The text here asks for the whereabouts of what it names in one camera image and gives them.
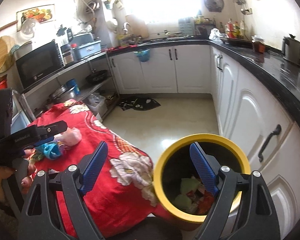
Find black wok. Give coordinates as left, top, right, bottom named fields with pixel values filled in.
left=85, top=69, right=108, bottom=84

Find kitchen window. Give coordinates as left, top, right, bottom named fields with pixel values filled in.
left=124, top=0, right=197, bottom=24

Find steel shelf rack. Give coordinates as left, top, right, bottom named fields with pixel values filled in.
left=20, top=51, right=120, bottom=120

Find red plastic bag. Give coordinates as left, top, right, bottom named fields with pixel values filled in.
left=190, top=191, right=217, bottom=214

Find black stove tray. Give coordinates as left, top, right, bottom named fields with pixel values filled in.
left=219, top=36, right=253, bottom=46

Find black stone countertop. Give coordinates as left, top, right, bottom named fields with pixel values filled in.
left=106, top=36, right=300, bottom=145

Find black blender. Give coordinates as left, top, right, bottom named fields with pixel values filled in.
left=56, top=25, right=74, bottom=64

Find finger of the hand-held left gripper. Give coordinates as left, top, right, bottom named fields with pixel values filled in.
left=0, top=88, right=13, bottom=140
left=31, top=120, right=68, bottom=147

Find red label sauce bottle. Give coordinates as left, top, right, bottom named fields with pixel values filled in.
left=226, top=19, right=234, bottom=38

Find brown jar white lid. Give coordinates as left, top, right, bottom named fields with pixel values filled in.
left=251, top=35, right=266, bottom=53

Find blue grey dish box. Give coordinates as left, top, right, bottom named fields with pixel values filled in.
left=71, top=32, right=102, bottom=60

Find round dark wall fan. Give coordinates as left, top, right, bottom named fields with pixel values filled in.
left=204, top=0, right=225, bottom=13

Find black cabinet handle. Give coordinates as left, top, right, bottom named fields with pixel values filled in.
left=258, top=124, right=282, bottom=163

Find white pot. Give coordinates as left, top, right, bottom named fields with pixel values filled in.
left=15, top=41, right=33, bottom=58

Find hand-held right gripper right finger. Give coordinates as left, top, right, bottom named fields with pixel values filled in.
left=189, top=142, right=282, bottom=240

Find red floral blanket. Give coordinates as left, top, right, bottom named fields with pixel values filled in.
left=26, top=99, right=185, bottom=239

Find white plastic bag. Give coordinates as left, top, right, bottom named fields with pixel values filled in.
left=209, top=28, right=228, bottom=40

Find hanging steel bowl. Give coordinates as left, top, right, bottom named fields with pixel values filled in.
left=84, top=0, right=101, bottom=14

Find grey kettle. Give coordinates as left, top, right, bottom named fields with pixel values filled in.
left=281, top=34, right=300, bottom=65

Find clear plastic storage box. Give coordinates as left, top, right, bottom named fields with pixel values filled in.
left=86, top=92, right=108, bottom=117

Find yellow packet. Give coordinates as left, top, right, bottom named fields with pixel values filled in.
left=118, top=34, right=132, bottom=47

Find round wooden board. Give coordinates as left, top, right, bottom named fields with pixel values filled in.
left=0, top=35, right=15, bottom=76

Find blue pot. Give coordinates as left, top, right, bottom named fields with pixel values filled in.
left=65, top=79, right=80, bottom=95

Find teal knife block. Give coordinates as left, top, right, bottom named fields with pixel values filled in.
left=178, top=17, right=195, bottom=37

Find wooden rolling pin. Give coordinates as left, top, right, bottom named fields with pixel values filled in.
left=0, top=21, right=17, bottom=37

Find white kitchen cabinets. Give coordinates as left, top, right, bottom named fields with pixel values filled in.
left=107, top=42, right=300, bottom=240

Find light green foam net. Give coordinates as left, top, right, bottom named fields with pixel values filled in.
left=174, top=194, right=193, bottom=208
left=180, top=178, right=201, bottom=193

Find pale cutting board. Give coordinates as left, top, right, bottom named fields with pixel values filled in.
left=126, top=14, right=150, bottom=38

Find white hanging scoop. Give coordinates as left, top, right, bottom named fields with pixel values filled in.
left=107, top=17, right=119, bottom=33

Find steel pot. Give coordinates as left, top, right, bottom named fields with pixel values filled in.
left=48, top=85, right=75, bottom=104

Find dark floor mat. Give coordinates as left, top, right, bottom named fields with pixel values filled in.
left=119, top=97, right=161, bottom=112

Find fruit wall picture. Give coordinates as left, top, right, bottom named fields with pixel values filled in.
left=16, top=4, right=55, bottom=25

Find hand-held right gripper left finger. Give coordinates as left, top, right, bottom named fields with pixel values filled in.
left=19, top=141, right=108, bottom=240

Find blue hanging bin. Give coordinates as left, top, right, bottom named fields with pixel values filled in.
left=133, top=49, right=151, bottom=63

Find hanging kitchen utensils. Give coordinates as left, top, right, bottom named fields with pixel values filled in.
left=234, top=0, right=249, bottom=15

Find teal cloth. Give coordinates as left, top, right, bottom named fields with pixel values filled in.
left=36, top=142, right=62, bottom=160

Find water heater hose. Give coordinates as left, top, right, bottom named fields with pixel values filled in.
left=71, top=0, right=95, bottom=23

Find pale condiment bottle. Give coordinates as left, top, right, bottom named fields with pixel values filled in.
left=239, top=20, right=247, bottom=39

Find black microwave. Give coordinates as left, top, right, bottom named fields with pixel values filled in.
left=15, top=39, right=65, bottom=89

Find yellow rim trash bin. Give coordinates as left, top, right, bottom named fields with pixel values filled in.
left=152, top=134, right=251, bottom=224

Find white round lid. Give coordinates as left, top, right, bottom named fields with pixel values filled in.
left=17, top=18, right=40, bottom=42

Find light blue wall holder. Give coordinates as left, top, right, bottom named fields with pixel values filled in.
left=104, top=0, right=123, bottom=10

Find person's left hand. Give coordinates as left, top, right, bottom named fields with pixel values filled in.
left=0, top=149, right=37, bottom=200

